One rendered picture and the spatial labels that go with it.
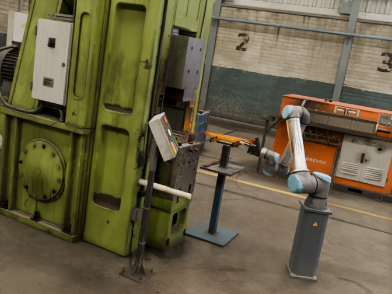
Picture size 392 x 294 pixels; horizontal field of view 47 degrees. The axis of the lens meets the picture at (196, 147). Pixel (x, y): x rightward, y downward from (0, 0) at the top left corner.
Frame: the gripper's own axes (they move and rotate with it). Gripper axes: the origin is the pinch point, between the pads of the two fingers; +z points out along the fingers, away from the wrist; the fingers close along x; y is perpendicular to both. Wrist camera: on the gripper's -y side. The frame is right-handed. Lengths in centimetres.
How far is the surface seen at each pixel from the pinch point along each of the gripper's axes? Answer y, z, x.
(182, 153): 12, 24, -66
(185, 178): 36, 20, -53
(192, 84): -40, 39, -55
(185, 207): 64, 16, -43
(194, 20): -88, 62, -38
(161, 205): 59, 26, -71
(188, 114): -10, 47, -26
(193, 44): -71, 44, -62
